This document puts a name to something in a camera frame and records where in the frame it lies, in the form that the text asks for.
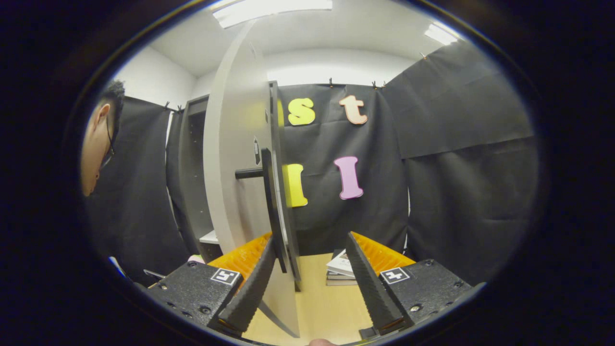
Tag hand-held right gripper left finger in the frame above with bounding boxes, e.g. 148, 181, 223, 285
144, 233, 278, 337

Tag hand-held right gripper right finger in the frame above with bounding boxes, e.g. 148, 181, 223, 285
345, 231, 486, 337

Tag grey cabinet door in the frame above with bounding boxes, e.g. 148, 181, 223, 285
203, 19, 302, 338

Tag dark grey cabinet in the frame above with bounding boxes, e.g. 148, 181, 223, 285
178, 94, 224, 262

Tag black backdrop cloth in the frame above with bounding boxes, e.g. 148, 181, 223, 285
86, 41, 539, 286

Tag black glasses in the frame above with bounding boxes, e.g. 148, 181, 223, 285
98, 113, 118, 169

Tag small ceiling light panel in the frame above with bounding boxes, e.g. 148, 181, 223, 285
424, 22, 462, 46

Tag large ceiling light panel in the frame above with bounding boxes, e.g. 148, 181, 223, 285
211, 0, 333, 28

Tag black door handle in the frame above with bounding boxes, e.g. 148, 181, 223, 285
234, 148, 289, 274

